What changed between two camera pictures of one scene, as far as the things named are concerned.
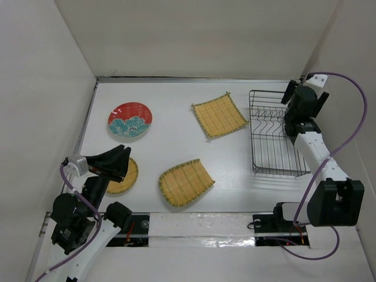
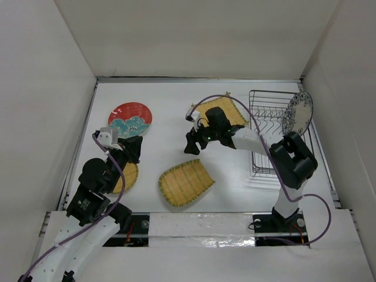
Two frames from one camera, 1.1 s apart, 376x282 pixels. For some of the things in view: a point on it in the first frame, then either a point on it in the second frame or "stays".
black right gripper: [320, 103] -> [191, 147]
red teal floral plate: [130, 120] stays
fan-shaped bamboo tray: [181, 184] stays
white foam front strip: [199, 230] stays
